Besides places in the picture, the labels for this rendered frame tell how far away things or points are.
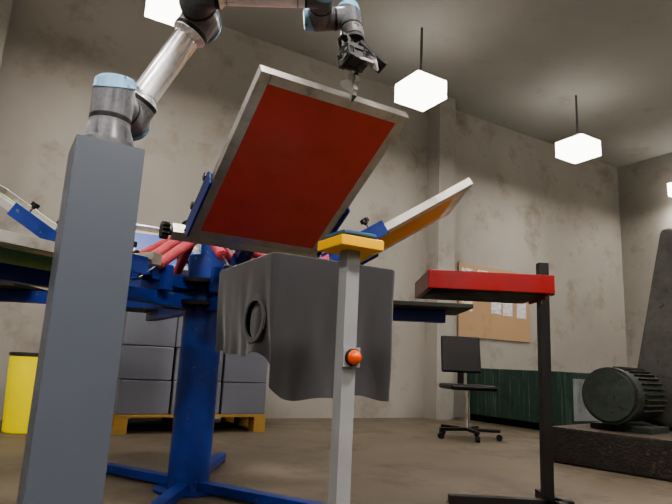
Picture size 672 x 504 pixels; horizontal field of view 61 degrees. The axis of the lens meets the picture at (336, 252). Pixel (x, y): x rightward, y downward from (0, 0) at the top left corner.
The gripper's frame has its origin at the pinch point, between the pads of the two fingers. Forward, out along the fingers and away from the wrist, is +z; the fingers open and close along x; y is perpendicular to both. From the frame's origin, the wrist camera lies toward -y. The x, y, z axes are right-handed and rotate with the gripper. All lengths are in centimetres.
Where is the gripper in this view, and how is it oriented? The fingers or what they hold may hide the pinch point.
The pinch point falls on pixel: (366, 88)
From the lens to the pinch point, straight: 186.6
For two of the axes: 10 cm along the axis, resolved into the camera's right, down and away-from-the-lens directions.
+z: 1.0, 8.9, -4.3
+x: 5.0, -4.2, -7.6
